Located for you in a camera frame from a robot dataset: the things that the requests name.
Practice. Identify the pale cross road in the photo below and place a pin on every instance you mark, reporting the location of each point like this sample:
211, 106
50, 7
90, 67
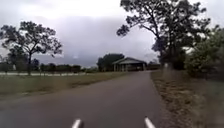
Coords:
50, 74

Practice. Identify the dark asphalt road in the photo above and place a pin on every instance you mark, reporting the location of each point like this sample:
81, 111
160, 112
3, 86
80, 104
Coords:
110, 100

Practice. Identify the large spreading tree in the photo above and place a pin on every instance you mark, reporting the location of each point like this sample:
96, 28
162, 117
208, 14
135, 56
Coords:
30, 40

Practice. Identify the green bush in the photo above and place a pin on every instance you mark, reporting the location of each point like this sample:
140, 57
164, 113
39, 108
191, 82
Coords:
203, 56

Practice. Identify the dark clump of trees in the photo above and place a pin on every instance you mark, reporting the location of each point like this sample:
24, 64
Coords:
108, 61

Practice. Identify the tall dark tree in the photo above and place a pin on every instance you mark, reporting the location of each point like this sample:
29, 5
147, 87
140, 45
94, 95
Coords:
170, 26

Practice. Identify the dry grass field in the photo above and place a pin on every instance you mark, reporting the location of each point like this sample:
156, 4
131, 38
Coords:
40, 84

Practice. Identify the row of low bushes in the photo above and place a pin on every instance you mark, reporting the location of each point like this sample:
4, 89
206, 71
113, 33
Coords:
56, 68

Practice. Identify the brown grass verge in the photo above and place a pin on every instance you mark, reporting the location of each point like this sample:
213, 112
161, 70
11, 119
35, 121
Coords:
186, 100

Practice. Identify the open shelter building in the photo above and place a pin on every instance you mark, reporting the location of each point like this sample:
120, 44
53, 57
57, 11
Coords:
129, 64

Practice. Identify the robot's own part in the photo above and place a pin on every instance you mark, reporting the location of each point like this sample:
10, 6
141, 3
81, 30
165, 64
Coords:
76, 123
149, 122

